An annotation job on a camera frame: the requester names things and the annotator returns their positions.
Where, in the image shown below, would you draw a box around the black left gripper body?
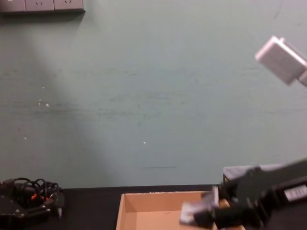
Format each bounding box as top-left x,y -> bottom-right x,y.
0,195 -> 27,230

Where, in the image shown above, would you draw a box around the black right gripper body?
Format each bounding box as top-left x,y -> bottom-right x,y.
236,158 -> 307,226

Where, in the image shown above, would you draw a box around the silver tape roll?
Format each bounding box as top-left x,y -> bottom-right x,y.
179,186 -> 218,226

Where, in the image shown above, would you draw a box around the black table cloth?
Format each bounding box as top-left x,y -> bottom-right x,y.
0,184 -> 307,230

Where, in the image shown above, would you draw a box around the brown cardboard tray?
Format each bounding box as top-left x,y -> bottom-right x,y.
116,191 -> 247,230

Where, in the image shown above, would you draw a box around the black corded tool orange parts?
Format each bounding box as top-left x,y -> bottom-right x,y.
0,177 -> 66,219

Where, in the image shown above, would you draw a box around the grey wall socket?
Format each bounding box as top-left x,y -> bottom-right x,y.
0,0 -> 26,12
53,0 -> 84,11
24,0 -> 55,12

